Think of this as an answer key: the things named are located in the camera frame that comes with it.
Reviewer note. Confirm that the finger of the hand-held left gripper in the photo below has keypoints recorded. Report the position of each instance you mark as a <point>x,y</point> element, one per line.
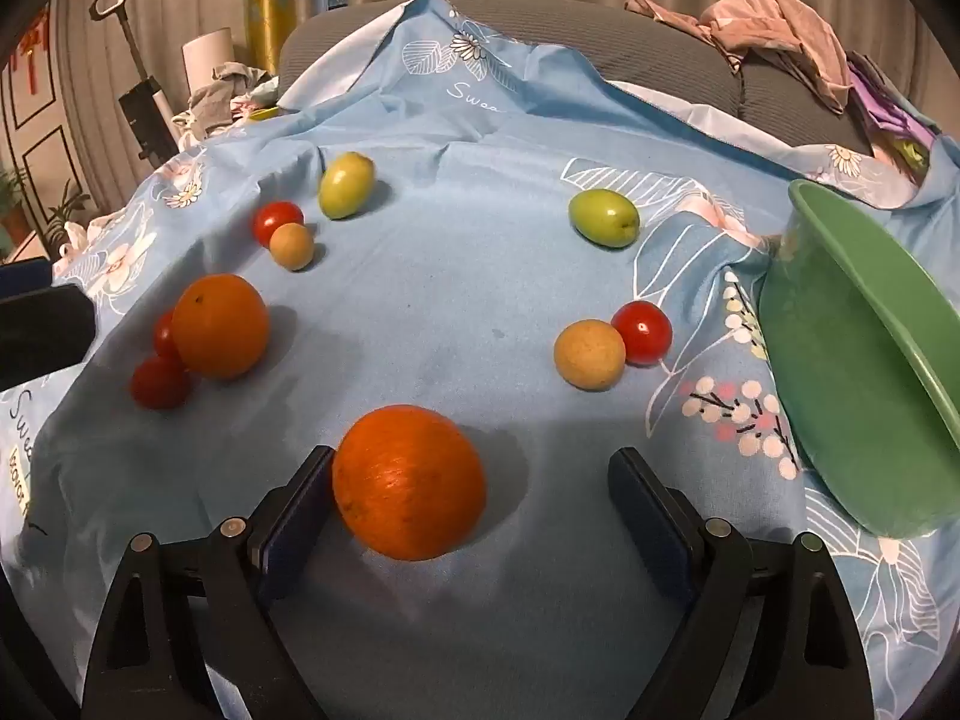
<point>45,334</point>
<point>22,272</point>

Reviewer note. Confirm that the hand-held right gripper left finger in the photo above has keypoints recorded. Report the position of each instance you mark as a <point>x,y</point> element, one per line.
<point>296,532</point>

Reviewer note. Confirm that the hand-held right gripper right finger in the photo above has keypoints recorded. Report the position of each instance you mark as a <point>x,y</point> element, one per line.
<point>649,532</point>

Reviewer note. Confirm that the large orange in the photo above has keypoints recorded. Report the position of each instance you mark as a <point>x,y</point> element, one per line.
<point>409,484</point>
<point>221,326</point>

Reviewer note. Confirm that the green plastic bowl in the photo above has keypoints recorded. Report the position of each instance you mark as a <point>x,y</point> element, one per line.
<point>847,390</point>

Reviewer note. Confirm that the green jujube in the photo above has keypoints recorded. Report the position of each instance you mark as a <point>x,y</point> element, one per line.
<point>346,184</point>
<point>603,217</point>

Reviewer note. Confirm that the potted green plant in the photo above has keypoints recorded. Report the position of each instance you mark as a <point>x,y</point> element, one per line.
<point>11,199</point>
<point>66,210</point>

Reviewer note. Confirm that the red cherry tomato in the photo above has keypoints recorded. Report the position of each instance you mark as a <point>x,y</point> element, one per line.
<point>643,331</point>
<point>276,219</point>
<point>163,336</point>
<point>159,384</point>

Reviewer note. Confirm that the tan round longan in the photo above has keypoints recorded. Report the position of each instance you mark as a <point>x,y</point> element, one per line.
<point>291,246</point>
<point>589,354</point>

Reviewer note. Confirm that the upright vacuum cleaner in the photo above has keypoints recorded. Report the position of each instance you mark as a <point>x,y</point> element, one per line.
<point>142,109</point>

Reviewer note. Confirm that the pile of crumpled clothes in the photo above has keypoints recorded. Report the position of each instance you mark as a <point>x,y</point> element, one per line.
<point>217,97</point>

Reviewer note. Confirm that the white cylinder appliance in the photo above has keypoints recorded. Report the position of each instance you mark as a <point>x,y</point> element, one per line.
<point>208,56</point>

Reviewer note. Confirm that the blue floral bed sheet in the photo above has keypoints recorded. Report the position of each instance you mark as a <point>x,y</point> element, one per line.
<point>465,300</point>

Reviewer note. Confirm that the yellow green object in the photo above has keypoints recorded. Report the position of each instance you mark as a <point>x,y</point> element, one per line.
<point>264,115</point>

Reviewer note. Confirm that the yellow patterned curtain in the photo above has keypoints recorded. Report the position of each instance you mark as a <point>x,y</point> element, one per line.
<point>270,0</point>

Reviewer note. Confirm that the purple cloth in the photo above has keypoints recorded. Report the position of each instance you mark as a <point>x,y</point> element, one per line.
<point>881,101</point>

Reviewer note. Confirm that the grey sofa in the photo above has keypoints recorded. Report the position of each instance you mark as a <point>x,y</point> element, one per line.
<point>570,22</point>

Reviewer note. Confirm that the pink clothes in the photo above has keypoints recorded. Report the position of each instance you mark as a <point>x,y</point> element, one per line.
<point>780,22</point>

